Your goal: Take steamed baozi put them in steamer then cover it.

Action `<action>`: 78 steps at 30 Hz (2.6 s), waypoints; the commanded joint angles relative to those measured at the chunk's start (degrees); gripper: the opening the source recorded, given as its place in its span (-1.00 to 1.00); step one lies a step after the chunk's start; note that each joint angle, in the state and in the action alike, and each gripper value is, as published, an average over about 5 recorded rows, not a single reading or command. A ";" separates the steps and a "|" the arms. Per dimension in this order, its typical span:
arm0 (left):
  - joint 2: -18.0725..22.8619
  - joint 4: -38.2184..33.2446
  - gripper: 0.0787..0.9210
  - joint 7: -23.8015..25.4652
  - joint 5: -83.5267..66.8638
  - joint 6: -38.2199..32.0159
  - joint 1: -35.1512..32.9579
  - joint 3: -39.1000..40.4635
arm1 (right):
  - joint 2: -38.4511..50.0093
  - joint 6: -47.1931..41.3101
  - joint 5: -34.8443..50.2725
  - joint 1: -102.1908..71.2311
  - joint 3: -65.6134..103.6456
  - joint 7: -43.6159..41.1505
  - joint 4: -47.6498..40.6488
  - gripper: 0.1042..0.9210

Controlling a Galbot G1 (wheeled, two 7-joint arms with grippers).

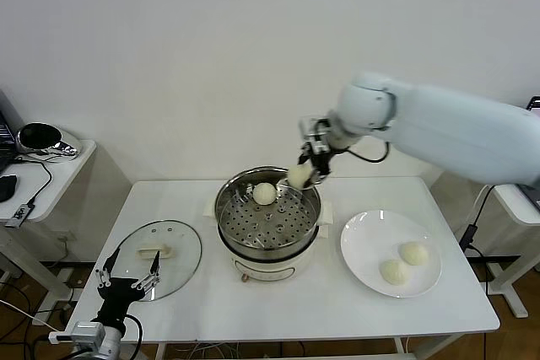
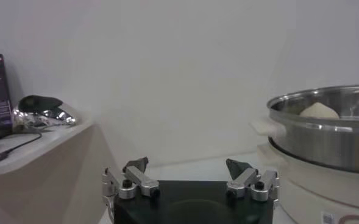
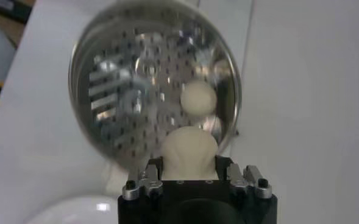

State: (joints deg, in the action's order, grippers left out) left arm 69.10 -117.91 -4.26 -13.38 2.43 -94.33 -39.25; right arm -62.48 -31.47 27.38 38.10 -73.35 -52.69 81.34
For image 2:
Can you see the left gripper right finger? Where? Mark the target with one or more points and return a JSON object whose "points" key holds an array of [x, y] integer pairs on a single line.
{"points": [[243, 179]]}

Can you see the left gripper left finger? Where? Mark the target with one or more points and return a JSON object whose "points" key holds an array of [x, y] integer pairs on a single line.
{"points": [[139, 179]]}

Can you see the steel perforated steamer basket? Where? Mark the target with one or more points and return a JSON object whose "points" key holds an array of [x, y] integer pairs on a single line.
{"points": [[319, 146]]}

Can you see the white electric cooker base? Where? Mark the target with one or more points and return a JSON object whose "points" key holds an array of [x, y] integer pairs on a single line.
{"points": [[319, 194]]}

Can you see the white steamed baozi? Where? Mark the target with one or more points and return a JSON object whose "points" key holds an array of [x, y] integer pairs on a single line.
{"points": [[319, 111]]}

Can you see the chrome and black device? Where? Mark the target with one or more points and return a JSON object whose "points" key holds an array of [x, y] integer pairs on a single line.
{"points": [[39, 105]]}

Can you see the white side desk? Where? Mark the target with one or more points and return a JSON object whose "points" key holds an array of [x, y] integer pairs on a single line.
{"points": [[60, 170]]}

